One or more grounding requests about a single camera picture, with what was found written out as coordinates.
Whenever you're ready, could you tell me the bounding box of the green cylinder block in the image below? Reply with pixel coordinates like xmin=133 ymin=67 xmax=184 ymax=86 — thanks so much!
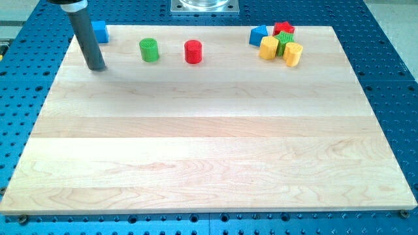
xmin=139 ymin=38 xmax=159 ymax=62

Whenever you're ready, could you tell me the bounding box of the blue triangle block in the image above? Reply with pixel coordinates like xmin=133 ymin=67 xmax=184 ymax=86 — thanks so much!
xmin=249 ymin=25 xmax=268 ymax=47

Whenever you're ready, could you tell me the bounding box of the yellow heart block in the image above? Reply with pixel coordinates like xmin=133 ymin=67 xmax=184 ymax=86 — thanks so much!
xmin=283 ymin=42 xmax=303 ymax=67

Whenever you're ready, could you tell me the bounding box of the wooden board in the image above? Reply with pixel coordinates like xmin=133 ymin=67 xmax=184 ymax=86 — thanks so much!
xmin=1 ymin=25 xmax=417 ymax=215

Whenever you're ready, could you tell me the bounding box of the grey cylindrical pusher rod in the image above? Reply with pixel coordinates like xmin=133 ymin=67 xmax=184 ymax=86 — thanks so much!
xmin=47 ymin=0 xmax=106 ymax=71

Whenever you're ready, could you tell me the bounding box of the yellow hexagon block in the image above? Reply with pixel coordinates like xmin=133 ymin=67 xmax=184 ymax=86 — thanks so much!
xmin=259 ymin=36 xmax=279 ymax=59

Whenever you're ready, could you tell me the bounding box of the red cylinder block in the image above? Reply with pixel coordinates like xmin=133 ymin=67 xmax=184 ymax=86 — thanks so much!
xmin=184 ymin=40 xmax=202 ymax=64

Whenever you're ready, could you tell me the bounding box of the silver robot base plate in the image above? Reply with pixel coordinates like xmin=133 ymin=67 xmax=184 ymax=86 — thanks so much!
xmin=170 ymin=0 xmax=240 ymax=14

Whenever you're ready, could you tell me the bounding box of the blue perforated metal table plate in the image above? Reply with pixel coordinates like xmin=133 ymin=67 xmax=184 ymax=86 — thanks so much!
xmin=1 ymin=1 xmax=417 ymax=234

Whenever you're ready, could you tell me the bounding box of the blue cube block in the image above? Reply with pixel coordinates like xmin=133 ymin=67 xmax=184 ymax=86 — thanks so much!
xmin=91 ymin=21 xmax=109 ymax=43

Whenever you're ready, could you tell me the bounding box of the green star block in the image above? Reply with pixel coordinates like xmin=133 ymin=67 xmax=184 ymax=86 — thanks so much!
xmin=274 ymin=31 xmax=294 ymax=57

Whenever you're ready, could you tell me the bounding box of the red star block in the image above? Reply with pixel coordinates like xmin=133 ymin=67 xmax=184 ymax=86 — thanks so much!
xmin=272 ymin=21 xmax=295 ymax=36

